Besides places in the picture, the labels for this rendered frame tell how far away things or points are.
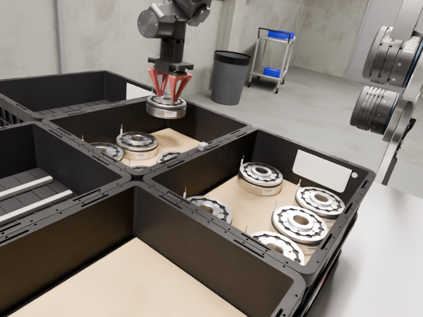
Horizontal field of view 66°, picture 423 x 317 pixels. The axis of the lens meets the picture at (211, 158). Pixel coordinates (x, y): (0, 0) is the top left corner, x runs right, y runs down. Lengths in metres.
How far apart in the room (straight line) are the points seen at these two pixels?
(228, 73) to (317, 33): 4.36
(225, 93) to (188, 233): 3.68
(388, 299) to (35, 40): 2.56
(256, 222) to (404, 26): 0.62
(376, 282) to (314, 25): 7.52
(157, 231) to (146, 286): 0.08
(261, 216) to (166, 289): 0.26
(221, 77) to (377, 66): 3.20
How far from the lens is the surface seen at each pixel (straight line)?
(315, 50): 8.12
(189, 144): 0.91
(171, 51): 0.81
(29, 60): 2.74
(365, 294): 0.80
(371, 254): 0.92
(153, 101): 0.85
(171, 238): 0.51
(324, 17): 8.09
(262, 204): 0.70
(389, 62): 0.97
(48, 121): 0.75
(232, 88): 4.10
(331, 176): 0.78
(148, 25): 0.76
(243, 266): 0.44
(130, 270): 0.52
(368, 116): 1.45
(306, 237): 0.60
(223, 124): 0.87
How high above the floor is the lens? 1.21
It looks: 27 degrees down
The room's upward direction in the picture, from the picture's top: 9 degrees clockwise
